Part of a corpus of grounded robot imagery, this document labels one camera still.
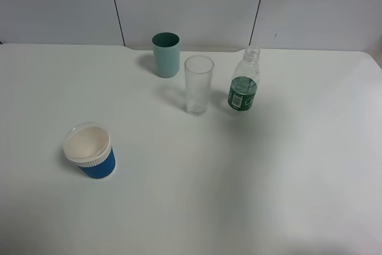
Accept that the clear bottle with green label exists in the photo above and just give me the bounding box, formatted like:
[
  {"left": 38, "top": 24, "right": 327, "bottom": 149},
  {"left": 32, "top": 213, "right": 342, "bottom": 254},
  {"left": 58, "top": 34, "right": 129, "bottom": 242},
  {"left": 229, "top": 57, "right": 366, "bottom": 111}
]
[{"left": 227, "top": 46, "right": 260, "bottom": 112}]

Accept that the teal plastic cup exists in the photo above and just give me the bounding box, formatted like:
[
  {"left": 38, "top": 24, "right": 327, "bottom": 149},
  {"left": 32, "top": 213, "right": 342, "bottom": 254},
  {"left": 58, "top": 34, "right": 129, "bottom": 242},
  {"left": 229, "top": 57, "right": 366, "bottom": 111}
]
[{"left": 152, "top": 32, "right": 180, "bottom": 78}]

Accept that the blue and white cup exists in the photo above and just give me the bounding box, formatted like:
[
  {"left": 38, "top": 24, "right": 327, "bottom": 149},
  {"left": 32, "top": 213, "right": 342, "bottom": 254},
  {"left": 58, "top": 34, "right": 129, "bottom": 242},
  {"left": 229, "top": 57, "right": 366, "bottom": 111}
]
[{"left": 63, "top": 122, "right": 116, "bottom": 179}]

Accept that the tall clear glass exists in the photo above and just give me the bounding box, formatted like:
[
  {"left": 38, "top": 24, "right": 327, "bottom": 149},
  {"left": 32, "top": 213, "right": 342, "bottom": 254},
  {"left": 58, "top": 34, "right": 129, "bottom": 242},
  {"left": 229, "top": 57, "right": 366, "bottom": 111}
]
[{"left": 184, "top": 55, "right": 214, "bottom": 115}]

